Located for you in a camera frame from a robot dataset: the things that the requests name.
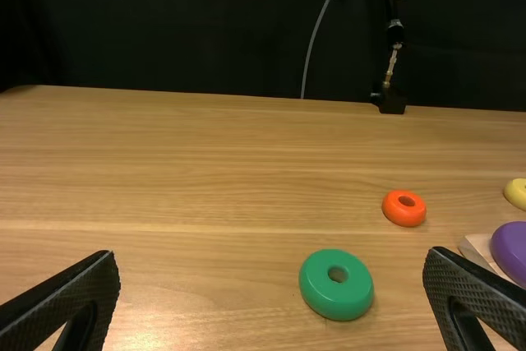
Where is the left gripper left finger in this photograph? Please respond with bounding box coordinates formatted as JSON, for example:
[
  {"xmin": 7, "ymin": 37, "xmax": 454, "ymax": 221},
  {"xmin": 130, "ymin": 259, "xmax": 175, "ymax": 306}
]
[{"xmin": 0, "ymin": 249, "xmax": 121, "ymax": 351}]

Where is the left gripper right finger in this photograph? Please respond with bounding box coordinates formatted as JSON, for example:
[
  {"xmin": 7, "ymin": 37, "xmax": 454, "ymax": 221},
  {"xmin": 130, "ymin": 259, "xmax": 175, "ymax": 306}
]
[{"xmin": 422, "ymin": 246, "xmax": 526, "ymax": 351}]

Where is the yellow ring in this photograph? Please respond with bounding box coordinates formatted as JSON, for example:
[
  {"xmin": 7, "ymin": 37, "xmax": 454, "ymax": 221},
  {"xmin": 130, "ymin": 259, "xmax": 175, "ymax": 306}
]
[{"xmin": 503, "ymin": 178, "xmax": 526, "ymax": 212}]

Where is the wooden peg base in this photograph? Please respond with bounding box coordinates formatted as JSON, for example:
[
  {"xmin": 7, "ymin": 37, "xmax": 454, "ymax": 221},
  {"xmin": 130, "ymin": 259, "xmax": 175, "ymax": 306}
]
[{"xmin": 457, "ymin": 233, "xmax": 526, "ymax": 286}]

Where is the black clamp stand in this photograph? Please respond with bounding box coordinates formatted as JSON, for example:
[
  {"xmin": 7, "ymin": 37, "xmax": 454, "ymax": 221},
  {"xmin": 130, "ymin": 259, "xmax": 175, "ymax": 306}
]
[{"xmin": 365, "ymin": 0, "xmax": 486, "ymax": 115}]

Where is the purple ring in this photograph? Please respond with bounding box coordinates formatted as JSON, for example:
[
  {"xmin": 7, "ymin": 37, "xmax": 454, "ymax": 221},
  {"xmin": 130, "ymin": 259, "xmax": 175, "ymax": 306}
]
[{"xmin": 490, "ymin": 220, "xmax": 526, "ymax": 289}]

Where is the orange ring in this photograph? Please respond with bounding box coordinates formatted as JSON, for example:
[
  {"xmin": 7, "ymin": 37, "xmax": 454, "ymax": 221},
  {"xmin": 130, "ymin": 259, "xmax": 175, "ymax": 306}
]
[{"xmin": 381, "ymin": 189, "xmax": 427, "ymax": 229}]

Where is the dark green ring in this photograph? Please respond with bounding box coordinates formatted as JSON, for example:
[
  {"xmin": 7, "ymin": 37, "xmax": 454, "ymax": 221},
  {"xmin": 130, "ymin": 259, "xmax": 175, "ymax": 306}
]
[{"xmin": 298, "ymin": 248, "xmax": 376, "ymax": 322}]

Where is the grey cable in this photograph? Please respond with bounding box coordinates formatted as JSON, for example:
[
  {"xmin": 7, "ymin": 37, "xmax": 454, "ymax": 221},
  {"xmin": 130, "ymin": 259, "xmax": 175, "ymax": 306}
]
[{"xmin": 300, "ymin": 0, "xmax": 362, "ymax": 99}]

